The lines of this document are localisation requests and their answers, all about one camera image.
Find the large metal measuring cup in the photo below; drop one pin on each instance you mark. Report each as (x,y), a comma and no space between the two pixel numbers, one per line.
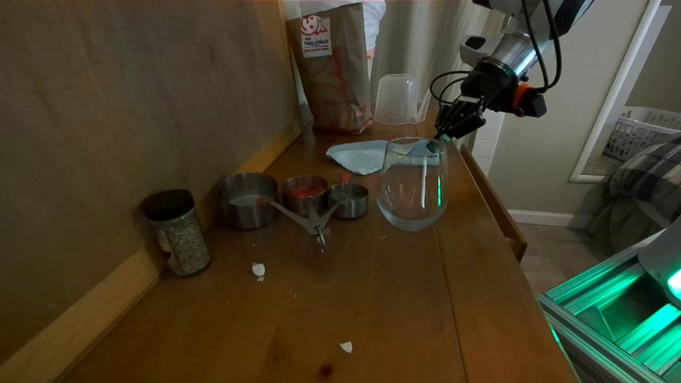
(246,201)

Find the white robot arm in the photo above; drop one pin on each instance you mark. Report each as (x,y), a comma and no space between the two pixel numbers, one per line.
(513,70)

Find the brown paper bag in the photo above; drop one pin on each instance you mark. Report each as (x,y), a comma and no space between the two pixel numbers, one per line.
(331,55)

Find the wooden drawer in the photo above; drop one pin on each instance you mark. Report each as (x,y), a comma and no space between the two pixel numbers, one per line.
(495,204)

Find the medium metal measuring cup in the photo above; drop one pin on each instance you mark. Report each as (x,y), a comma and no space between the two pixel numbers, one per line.
(306,193)

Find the clear glass bowl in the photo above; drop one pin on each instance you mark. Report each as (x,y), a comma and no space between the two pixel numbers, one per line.
(413,183)

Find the wooden back board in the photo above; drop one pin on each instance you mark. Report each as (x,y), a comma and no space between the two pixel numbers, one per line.
(101,105)

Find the light blue cloth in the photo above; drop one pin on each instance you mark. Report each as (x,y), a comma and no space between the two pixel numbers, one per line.
(371,156)

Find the small metal measuring cup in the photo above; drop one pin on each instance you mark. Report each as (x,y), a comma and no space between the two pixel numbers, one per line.
(350,201)

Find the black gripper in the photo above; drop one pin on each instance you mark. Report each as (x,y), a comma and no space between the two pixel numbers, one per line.
(460,117)

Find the wooden dresser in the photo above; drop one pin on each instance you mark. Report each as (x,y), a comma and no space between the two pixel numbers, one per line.
(375,305)

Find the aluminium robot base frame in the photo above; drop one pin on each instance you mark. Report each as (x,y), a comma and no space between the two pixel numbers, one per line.
(620,320)

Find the plaid bedding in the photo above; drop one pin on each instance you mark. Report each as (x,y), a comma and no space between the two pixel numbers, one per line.
(644,188)

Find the metal spice tin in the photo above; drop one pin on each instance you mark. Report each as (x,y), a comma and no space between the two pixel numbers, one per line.
(178,230)

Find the clear plastic cup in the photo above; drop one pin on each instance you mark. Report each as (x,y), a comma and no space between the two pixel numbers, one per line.
(396,98)

